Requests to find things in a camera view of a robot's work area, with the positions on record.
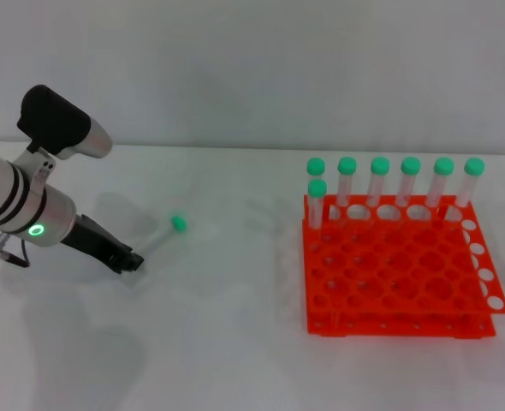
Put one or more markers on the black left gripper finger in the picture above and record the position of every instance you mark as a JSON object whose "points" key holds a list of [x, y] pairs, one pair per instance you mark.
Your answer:
{"points": [[124, 264], [132, 253]]}

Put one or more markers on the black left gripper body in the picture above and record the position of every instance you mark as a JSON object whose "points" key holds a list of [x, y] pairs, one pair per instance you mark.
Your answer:
{"points": [[90, 240]]}

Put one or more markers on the clear test tube green cap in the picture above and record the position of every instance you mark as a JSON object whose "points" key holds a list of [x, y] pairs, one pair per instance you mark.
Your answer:
{"points": [[410, 165], [380, 165], [443, 166], [347, 165], [317, 188], [316, 166], [178, 222], [474, 166]]}

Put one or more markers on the orange test tube rack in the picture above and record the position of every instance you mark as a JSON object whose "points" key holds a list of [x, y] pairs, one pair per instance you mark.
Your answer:
{"points": [[389, 265]]}

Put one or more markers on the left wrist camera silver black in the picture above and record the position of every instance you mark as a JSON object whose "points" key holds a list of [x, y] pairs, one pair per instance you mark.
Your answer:
{"points": [[55, 120]]}

